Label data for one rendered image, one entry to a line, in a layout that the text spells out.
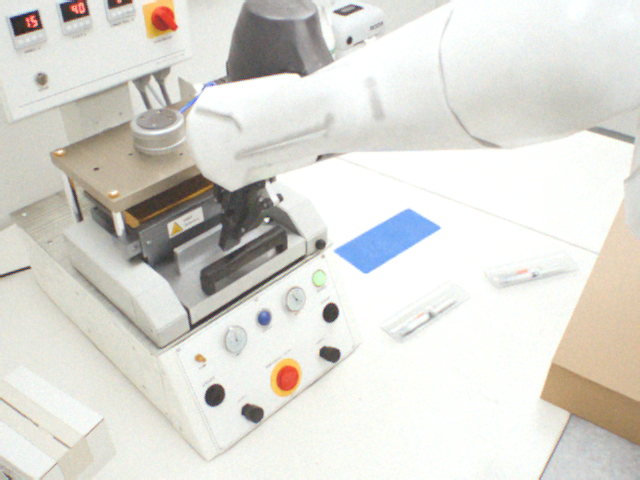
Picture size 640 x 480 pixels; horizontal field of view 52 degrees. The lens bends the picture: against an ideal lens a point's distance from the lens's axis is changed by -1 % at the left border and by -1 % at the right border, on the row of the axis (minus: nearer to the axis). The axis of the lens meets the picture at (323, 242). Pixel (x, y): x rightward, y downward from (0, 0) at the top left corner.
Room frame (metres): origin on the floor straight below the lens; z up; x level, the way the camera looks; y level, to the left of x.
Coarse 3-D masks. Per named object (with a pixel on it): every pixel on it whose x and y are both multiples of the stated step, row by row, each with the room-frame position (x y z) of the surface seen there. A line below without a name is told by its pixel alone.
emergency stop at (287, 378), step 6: (288, 366) 0.69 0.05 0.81; (282, 372) 0.67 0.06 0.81; (288, 372) 0.68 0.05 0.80; (294, 372) 0.68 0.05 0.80; (276, 378) 0.67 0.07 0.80; (282, 378) 0.67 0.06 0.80; (288, 378) 0.67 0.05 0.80; (294, 378) 0.68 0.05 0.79; (282, 384) 0.66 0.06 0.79; (288, 384) 0.67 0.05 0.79; (294, 384) 0.67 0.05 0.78; (288, 390) 0.66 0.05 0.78
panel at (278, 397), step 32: (320, 256) 0.82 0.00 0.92; (320, 288) 0.79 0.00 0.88; (224, 320) 0.68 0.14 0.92; (256, 320) 0.70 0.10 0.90; (288, 320) 0.73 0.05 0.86; (320, 320) 0.76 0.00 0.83; (192, 352) 0.63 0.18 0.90; (224, 352) 0.65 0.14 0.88; (256, 352) 0.68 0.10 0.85; (288, 352) 0.70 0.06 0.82; (192, 384) 0.60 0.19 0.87; (224, 384) 0.63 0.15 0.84; (256, 384) 0.65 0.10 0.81; (224, 416) 0.60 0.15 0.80; (224, 448) 0.57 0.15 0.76
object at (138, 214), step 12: (192, 180) 0.83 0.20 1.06; (204, 180) 0.83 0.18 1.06; (84, 192) 0.85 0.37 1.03; (168, 192) 0.80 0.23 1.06; (180, 192) 0.80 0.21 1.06; (192, 192) 0.80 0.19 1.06; (204, 192) 0.81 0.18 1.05; (96, 204) 0.82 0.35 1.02; (144, 204) 0.77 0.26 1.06; (156, 204) 0.77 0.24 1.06; (168, 204) 0.77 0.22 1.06; (132, 216) 0.74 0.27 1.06; (144, 216) 0.74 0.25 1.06; (132, 228) 0.76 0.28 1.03
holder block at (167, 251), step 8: (96, 208) 0.85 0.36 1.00; (96, 216) 0.84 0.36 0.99; (104, 216) 0.83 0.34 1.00; (104, 224) 0.82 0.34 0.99; (112, 224) 0.81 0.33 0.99; (208, 224) 0.81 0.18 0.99; (216, 224) 0.82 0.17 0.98; (112, 232) 0.81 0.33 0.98; (192, 232) 0.79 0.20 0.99; (200, 232) 0.80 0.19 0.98; (176, 240) 0.77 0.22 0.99; (184, 240) 0.78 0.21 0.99; (168, 248) 0.76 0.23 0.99; (152, 256) 0.74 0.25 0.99; (160, 256) 0.75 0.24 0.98; (168, 256) 0.76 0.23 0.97; (152, 264) 0.74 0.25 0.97
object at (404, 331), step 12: (444, 288) 0.91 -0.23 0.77; (456, 288) 0.91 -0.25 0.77; (420, 300) 0.87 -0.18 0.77; (432, 300) 0.87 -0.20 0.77; (444, 300) 0.87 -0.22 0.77; (456, 300) 0.87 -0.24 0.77; (408, 312) 0.84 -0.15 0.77; (420, 312) 0.84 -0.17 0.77; (432, 312) 0.84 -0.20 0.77; (384, 324) 0.81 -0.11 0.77; (396, 324) 0.81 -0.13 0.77; (408, 324) 0.81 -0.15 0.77; (420, 324) 0.81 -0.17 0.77; (396, 336) 0.78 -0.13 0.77
